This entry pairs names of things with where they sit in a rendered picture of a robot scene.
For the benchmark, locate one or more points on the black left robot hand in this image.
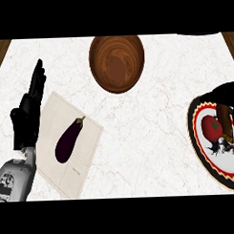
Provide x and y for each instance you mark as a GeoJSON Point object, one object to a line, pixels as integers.
{"type": "Point", "coordinates": [26, 119]}

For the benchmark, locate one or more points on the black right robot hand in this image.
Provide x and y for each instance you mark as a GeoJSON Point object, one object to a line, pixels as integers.
{"type": "Point", "coordinates": [229, 94]}

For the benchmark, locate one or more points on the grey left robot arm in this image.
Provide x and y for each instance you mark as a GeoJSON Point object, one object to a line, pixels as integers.
{"type": "Point", "coordinates": [14, 176]}

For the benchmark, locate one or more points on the brown sweet potato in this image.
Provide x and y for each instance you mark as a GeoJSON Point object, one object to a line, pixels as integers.
{"type": "Point", "coordinates": [224, 121]}

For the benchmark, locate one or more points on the white plate with black rim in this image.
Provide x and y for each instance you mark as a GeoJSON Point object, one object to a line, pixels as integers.
{"type": "Point", "coordinates": [216, 163]}

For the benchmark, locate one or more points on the brown wooden bowl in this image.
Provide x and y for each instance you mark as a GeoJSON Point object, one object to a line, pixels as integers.
{"type": "Point", "coordinates": [117, 63]}

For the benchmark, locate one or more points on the red tomato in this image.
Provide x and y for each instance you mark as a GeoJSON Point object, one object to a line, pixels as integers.
{"type": "Point", "coordinates": [211, 128]}

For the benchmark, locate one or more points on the dark purple eggplant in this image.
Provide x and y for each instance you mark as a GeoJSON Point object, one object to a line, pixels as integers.
{"type": "Point", "coordinates": [68, 141]}

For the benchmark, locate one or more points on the beige cloth placemat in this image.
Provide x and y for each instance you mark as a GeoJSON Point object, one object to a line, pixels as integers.
{"type": "Point", "coordinates": [87, 135]}

